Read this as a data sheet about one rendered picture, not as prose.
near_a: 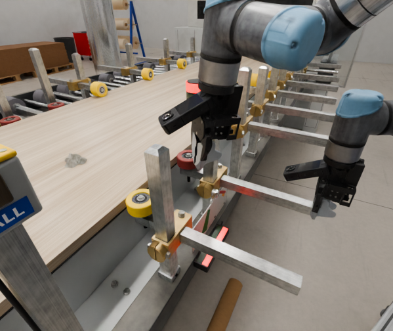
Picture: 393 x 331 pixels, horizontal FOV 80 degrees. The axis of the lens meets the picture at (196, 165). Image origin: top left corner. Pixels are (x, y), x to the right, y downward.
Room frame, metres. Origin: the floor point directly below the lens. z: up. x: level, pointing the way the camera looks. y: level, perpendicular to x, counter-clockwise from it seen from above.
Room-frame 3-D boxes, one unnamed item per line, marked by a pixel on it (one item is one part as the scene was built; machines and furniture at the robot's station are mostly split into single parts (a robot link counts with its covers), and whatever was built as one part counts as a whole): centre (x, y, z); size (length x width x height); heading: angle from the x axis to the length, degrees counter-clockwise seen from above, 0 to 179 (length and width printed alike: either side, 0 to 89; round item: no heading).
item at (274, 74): (1.27, -0.40, 0.87); 0.04 x 0.04 x 0.48; 61
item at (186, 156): (0.69, 0.03, 0.85); 0.08 x 0.08 x 0.11
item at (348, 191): (0.48, -0.36, 0.96); 0.09 x 0.08 x 0.12; 62
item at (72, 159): (0.67, 0.40, 0.91); 0.09 x 0.07 x 0.02; 28
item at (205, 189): (0.63, -0.05, 0.85); 0.14 x 0.06 x 0.05; 151
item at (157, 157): (0.39, 0.07, 0.87); 0.04 x 0.04 x 0.48; 61
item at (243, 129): (0.85, -0.18, 0.95); 0.14 x 0.06 x 0.05; 151
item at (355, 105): (0.49, -0.35, 1.12); 0.09 x 0.08 x 0.11; 90
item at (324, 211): (0.47, -0.35, 0.86); 0.06 x 0.03 x 0.09; 62
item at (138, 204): (0.47, 0.15, 0.85); 0.08 x 0.08 x 0.11
